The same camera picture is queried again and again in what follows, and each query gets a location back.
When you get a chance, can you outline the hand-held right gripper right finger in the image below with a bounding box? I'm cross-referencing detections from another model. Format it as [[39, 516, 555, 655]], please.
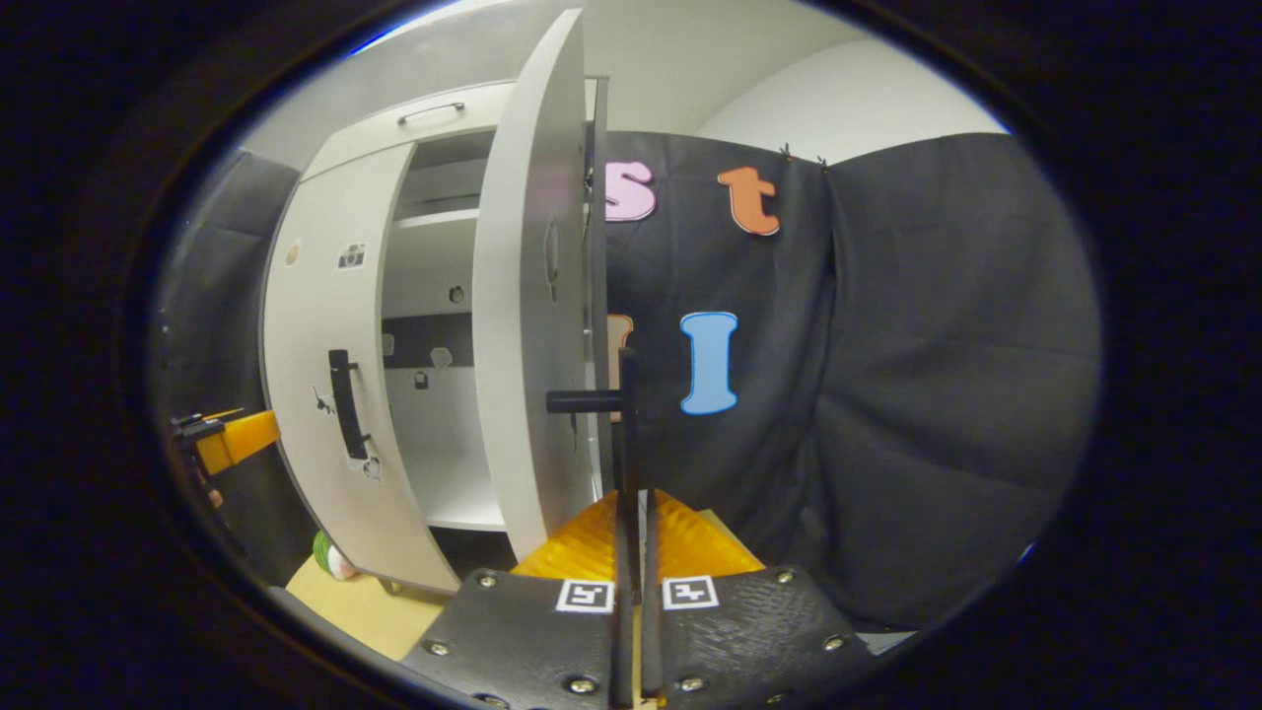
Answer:
[[639, 490, 878, 710]]

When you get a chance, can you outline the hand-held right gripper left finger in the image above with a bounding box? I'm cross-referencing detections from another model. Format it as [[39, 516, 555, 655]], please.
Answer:
[[399, 490, 632, 710]]

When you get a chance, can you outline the black door handle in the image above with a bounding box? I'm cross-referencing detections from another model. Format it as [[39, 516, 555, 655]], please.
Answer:
[[328, 348, 374, 462], [547, 345, 642, 504]]

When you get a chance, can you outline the cabinet door with camera sticker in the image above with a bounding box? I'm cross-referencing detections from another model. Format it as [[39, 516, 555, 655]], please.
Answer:
[[259, 141, 462, 596]]

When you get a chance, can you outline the white double-door shoe cabinet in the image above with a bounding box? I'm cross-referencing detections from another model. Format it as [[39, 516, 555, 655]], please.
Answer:
[[259, 77, 612, 598]]

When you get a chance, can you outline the cabinet door with headphone sticker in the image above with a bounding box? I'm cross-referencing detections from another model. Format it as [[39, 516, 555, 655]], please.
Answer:
[[471, 8, 593, 563]]

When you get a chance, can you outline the white cabinet shelf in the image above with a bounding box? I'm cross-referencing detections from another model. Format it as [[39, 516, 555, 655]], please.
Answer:
[[406, 449, 509, 533], [392, 207, 481, 233]]

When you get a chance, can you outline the white cabinet drawer front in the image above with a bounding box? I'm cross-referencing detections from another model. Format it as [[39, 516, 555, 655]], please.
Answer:
[[301, 79, 597, 183]]

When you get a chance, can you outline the black backdrop cloth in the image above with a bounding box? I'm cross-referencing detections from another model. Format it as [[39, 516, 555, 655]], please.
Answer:
[[153, 148, 316, 583], [596, 131, 1103, 632]]

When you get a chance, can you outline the green and pink toy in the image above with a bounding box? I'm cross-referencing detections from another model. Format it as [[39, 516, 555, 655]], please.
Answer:
[[313, 531, 358, 583]]

